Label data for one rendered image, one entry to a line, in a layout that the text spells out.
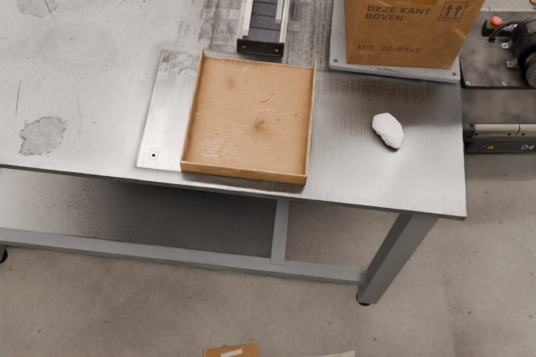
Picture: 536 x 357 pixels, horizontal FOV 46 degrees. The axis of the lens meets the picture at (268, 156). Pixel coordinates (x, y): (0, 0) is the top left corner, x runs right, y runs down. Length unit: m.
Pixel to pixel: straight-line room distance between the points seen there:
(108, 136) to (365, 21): 0.59
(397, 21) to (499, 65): 1.05
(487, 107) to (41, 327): 1.61
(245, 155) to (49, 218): 0.85
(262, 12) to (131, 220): 0.79
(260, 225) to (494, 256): 0.83
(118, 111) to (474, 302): 1.34
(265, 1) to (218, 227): 0.73
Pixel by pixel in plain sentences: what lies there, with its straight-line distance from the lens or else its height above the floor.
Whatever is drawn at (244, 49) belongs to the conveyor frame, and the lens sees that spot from 1.47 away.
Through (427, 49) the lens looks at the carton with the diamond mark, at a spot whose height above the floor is 0.92.
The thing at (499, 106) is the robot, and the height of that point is 0.24.
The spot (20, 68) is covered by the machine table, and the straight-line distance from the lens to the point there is 1.53.
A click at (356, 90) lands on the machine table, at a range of 1.45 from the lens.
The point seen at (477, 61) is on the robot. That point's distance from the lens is 2.35.
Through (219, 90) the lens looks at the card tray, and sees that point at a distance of 1.42.
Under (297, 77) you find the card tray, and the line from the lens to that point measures 1.45.
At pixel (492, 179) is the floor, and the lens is 2.43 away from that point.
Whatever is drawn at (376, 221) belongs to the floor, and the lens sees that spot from 2.23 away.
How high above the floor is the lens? 2.01
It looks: 61 degrees down
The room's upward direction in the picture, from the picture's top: 6 degrees clockwise
